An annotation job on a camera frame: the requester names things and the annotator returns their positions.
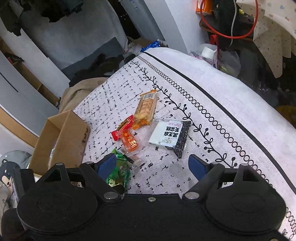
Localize light green snack packet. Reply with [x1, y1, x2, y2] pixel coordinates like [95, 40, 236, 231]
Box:
[106, 149, 142, 192]

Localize red candy bar wrapper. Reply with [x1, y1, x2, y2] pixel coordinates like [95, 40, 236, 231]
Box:
[111, 115, 134, 141]

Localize brown cardboard box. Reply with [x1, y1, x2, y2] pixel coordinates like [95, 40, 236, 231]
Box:
[28, 110, 90, 176]

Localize orange snack packet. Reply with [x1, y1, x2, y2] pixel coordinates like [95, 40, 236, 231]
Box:
[120, 124, 146, 155]

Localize white black snack packet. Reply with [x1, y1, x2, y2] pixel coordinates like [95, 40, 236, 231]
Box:
[147, 118, 192, 159]

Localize white patterned bed cover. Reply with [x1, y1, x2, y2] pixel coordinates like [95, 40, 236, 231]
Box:
[74, 48, 295, 240]

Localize beige blanket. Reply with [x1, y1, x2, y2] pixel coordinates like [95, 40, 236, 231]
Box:
[59, 77, 108, 113]

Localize orange biscuit pack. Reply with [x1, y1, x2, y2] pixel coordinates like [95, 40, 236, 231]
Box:
[133, 89, 157, 125]

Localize white wardrobe door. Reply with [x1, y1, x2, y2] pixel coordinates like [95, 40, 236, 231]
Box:
[1, 53, 58, 147]

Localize black clothes heap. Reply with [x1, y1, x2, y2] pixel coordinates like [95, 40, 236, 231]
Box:
[69, 53, 136, 87]

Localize blue shiny bag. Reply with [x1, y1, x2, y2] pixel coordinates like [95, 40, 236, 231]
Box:
[141, 40, 161, 52]

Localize dotted cream tablecloth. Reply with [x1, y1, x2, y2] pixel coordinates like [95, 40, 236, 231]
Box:
[236, 0, 296, 79]

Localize orange tissue box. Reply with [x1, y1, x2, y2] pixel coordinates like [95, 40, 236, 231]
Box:
[196, 0, 213, 15]

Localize hanging dark clothes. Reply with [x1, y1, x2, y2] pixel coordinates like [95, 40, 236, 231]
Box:
[1, 0, 84, 37]

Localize red cable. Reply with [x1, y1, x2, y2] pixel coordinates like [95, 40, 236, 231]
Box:
[200, 0, 260, 40]

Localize white cable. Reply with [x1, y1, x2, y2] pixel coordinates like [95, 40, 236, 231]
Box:
[229, 0, 238, 48]

